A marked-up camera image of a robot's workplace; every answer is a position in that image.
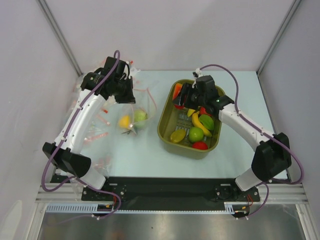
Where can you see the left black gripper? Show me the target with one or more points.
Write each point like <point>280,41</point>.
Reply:
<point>129,98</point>

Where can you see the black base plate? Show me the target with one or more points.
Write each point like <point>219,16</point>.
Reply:
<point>139,203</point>

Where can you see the green apple toy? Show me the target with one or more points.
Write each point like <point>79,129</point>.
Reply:
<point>196,134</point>

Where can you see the small yellow banana toy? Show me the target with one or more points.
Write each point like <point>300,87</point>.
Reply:
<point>190,112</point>

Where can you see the red apple toy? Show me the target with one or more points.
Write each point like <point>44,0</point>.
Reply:
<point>203,111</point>

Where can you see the red tomato toy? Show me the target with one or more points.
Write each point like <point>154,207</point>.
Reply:
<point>200,145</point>

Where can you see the long yellow banana toy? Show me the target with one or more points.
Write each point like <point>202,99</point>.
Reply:
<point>196,122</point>

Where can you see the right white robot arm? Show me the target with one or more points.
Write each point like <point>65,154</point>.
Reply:
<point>271,151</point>

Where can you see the white slotted cable duct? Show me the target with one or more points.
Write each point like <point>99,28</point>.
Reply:
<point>81,208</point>

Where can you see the yellow lemon toy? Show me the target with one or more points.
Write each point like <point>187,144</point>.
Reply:
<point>125,122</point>

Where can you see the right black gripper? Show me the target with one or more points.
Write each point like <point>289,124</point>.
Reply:
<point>187,93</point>

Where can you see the yellow starfruit toy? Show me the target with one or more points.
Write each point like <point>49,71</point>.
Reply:
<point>178,135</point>

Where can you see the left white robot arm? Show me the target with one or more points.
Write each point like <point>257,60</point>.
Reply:
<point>65,151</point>

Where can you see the olive green plastic bin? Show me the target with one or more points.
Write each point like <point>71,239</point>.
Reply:
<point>173,119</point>

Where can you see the aluminium frame rail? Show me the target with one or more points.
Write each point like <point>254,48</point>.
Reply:
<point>273,193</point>

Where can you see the clear zip top bag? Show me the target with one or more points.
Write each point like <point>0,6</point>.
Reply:
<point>144,101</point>

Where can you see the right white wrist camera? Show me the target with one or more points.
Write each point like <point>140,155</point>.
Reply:
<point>197,73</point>

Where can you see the red mango toy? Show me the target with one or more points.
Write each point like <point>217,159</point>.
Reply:
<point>177,89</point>

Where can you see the green cabbage toy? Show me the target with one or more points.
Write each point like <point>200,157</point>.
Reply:
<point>140,117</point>

